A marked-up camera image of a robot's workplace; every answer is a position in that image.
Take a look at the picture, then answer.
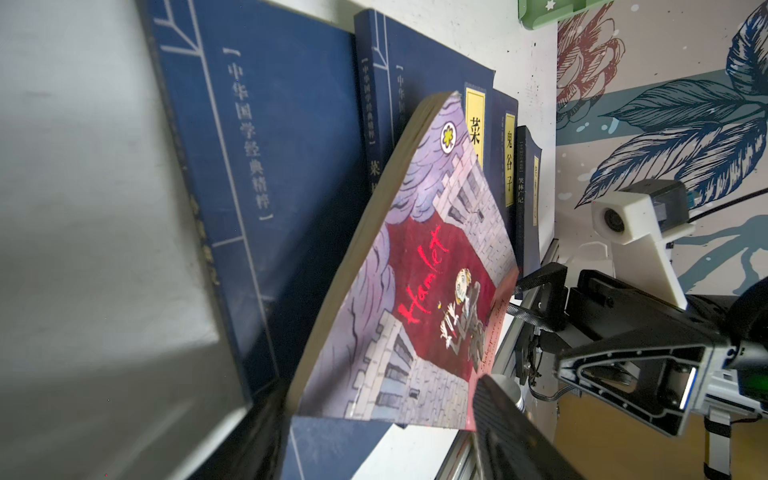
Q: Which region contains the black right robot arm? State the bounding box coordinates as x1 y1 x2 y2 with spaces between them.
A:
508 262 767 479

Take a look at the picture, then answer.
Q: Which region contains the blue book yellow label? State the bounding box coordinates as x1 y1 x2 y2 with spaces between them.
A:
354 9 495 188

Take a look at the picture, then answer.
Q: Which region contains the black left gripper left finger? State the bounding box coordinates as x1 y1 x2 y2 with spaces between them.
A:
188 383 288 479

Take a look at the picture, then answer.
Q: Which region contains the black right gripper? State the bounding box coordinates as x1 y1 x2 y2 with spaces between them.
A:
507 262 735 436

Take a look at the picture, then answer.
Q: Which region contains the rightmost blue book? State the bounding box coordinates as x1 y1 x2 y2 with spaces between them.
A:
514 125 542 277

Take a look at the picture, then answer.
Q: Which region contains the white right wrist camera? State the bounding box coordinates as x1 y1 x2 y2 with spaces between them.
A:
591 179 695 310

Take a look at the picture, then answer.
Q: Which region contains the pink Hamlet book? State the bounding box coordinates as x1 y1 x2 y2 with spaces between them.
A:
286 92 519 430

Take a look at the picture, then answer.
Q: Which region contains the white cup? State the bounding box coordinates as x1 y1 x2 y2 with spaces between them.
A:
490 373 525 412

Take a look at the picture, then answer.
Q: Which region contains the leftmost blue book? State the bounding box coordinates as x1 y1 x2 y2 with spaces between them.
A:
138 1 370 397

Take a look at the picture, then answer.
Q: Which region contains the green wooden shelf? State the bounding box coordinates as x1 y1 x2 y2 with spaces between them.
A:
517 0 611 30

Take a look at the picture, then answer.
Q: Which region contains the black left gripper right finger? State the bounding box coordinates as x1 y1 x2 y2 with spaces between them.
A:
472 375 582 479

